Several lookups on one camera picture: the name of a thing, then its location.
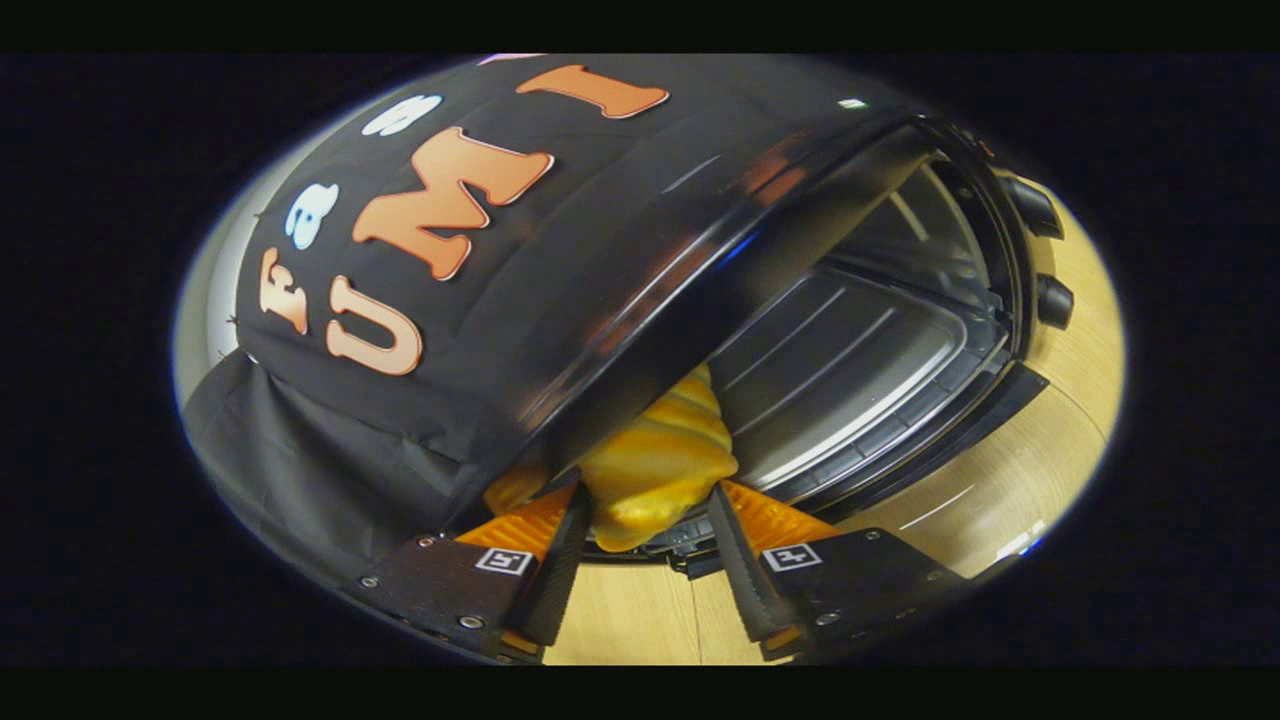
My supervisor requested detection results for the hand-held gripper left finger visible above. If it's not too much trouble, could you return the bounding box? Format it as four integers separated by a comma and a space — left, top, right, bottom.
345, 482, 593, 663

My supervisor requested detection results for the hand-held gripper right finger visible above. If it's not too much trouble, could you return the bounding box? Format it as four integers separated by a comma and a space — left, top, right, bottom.
705, 480, 966, 661

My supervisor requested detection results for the golden croissant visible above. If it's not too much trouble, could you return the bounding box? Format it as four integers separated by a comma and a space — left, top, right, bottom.
485, 362, 741, 554

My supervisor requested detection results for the black toaster oven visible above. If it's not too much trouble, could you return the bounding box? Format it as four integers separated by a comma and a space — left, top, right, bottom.
440, 105, 1081, 583

